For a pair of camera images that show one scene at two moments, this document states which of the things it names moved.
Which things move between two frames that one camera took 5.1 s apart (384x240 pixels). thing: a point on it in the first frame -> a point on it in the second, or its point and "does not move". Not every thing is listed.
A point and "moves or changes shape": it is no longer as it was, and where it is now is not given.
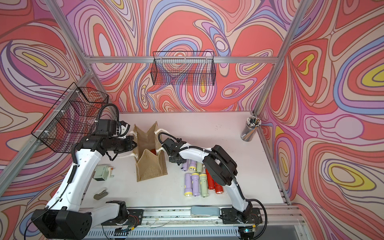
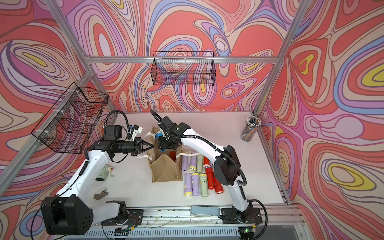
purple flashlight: (185, 166) does not move
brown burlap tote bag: (149, 153) moves or changes shape
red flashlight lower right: (218, 188) does not move
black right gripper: (172, 160) -> (162, 145)
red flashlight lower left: (211, 183) does not move
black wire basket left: (74, 116) does not move
